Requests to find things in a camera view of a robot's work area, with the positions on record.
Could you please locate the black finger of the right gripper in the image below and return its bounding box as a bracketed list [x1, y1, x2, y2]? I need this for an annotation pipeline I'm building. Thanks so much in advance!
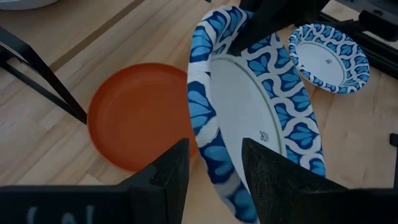
[226, 0, 330, 57]

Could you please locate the wooden shelf with black legs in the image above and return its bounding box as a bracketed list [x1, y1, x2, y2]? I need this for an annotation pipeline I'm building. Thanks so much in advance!
[0, 0, 147, 125]

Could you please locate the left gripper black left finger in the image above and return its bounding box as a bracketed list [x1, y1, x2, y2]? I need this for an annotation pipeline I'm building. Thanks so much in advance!
[0, 138, 191, 224]

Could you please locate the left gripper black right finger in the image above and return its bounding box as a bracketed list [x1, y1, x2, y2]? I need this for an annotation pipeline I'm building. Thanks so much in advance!
[242, 138, 398, 224]

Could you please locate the orange plastic plate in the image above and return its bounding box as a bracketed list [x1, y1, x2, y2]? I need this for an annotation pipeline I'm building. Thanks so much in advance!
[86, 62, 200, 174]

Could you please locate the blue patterned paper plate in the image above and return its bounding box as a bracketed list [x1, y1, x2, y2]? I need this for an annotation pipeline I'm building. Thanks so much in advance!
[186, 5, 327, 224]
[0, 0, 60, 11]
[287, 23, 371, 95]

